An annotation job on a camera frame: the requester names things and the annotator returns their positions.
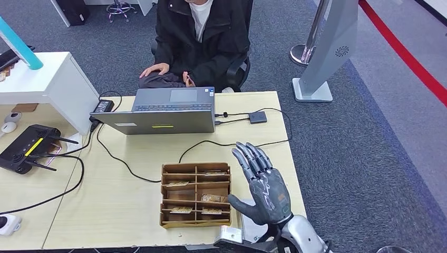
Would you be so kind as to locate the person's left hand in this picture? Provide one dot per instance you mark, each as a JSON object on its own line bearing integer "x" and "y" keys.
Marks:
{"x": 188, "y": 80}

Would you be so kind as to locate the person's right hand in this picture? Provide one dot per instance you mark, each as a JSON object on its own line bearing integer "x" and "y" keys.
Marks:
{"x": 154, "y": 69}

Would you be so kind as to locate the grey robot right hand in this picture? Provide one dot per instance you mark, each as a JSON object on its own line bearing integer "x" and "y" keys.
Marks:
{"x": 269, "y": 195}

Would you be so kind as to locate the patterned room key card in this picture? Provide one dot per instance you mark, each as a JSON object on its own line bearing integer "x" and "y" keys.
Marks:
{"x": 176, "y": 183}
{"x": 213, "y": 173}
{"x": 211, "y": 211}
{"x": 213, "y": 198}
{"x": 180, "y": 210}

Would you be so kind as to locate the silver card reader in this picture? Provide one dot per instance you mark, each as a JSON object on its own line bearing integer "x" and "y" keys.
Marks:
{"x": 253, "y": 232}

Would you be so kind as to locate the person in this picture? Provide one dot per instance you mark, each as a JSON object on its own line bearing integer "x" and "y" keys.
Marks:
{"x": 206, "y": 38}

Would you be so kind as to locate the brown wooden card organizer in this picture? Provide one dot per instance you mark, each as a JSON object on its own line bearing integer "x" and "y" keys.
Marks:
{"x": 195, "y": 223}

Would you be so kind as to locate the pink edged clear card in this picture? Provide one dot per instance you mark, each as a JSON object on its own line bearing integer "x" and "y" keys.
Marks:
{"x": 54, "y": 154}

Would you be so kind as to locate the grey laptop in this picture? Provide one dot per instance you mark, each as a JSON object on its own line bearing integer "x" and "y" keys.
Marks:
{"x": 157, "y": 121}

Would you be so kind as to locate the black power adapter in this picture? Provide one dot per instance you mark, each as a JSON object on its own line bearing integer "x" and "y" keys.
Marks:
{"x": 103, "y": 105}

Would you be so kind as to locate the white desk leg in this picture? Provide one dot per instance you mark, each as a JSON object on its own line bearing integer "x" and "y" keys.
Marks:
{"x": 146, "y": 6}
{"x": 60, "y": 13}

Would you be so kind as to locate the chrome stool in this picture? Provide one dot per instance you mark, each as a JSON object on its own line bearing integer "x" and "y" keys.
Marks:
{"x": 120, "y": 7}

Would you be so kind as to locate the small black USB hub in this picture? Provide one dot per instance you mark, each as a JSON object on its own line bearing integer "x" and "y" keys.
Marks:
{"x": 258, "y": 117}

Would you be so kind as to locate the black cabinet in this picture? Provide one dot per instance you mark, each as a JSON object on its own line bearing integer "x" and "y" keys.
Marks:
{"x": 73, "y": 10}

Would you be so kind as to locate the white paper sheet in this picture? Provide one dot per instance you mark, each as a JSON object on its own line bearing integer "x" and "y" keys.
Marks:
{"x": 74, "y": 142}

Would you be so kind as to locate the white desk riser shelf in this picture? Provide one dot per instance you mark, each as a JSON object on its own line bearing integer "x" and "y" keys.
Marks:
{"x": 42, "y": 77}

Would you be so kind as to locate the round metal rim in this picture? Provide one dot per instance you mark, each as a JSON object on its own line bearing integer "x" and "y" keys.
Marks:
{"x": 393, "y": 250}

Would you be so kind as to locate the brown cardboard piece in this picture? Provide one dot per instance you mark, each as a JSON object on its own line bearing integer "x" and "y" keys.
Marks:
{"x": 24, "y": 107}

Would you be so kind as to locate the teal tube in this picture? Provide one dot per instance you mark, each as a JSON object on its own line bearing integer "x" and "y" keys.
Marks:
{"x": 21, "y": 46}

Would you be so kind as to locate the grey kiosk stand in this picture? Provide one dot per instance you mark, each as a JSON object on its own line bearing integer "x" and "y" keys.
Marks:
{"x": 328, "y": 52}

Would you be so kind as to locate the black tablet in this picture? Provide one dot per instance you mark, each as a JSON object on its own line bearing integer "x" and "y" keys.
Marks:
{"x": 7, "y": 58}

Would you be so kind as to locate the small white round device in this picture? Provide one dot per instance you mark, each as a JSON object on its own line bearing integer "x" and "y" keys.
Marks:
{"x": 8, "y": 127}
{"x": 13, "y": 117}

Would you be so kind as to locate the black router with antennas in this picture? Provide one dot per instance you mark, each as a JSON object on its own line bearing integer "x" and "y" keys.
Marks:
{"x": 25, "y": 147}

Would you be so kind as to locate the small brown item stack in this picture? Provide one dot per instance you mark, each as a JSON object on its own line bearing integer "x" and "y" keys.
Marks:
{"x": 3, "y": 74}

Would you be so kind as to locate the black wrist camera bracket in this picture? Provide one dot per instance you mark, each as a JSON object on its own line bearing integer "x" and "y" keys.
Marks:
{"x": 265, "y": 244}

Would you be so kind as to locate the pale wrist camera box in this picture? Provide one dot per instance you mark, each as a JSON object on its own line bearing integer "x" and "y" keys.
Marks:
{"x": 230, "y": 234}

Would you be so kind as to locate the chrome stanchion post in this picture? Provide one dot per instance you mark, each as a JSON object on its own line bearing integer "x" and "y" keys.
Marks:
{"x": 303, "y": 52}

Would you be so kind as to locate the white camera device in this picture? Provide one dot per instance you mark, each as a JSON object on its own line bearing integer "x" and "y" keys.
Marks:
{"x": 9, "y": 225}

